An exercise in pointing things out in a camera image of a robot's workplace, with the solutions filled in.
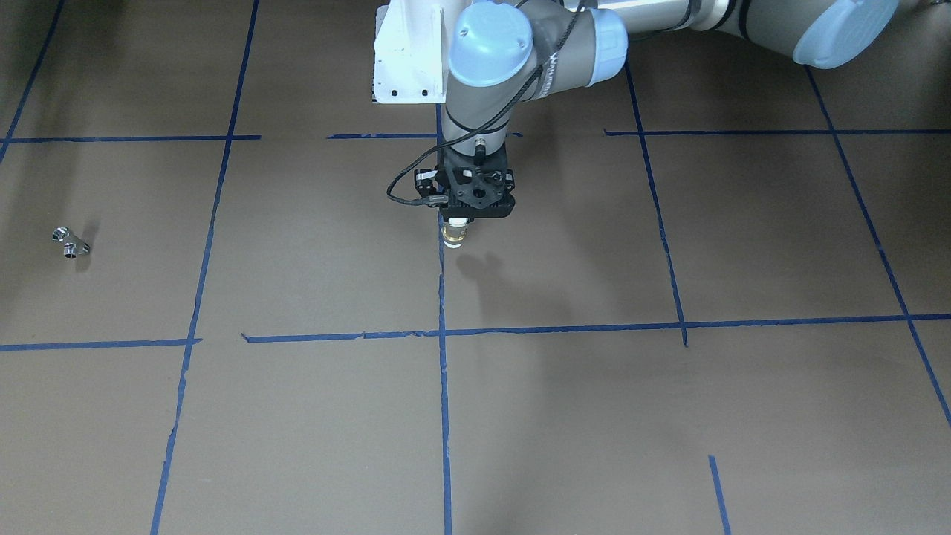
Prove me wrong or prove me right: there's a chrome threaded pipe fitting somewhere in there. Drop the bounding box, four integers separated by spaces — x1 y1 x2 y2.
51 227 91 259

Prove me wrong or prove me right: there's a brass white PPR valve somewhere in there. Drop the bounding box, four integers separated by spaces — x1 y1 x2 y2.
441 217 473 248

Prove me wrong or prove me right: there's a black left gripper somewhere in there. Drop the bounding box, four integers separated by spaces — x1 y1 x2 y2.
437 143 516 220

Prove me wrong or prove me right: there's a brown paper table mat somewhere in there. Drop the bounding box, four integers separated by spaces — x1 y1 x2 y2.
2 1 949 534

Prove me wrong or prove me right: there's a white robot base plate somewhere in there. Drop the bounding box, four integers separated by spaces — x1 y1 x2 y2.
371 1 454 105

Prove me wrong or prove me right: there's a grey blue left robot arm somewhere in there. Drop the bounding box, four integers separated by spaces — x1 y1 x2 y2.
414 1 899 219

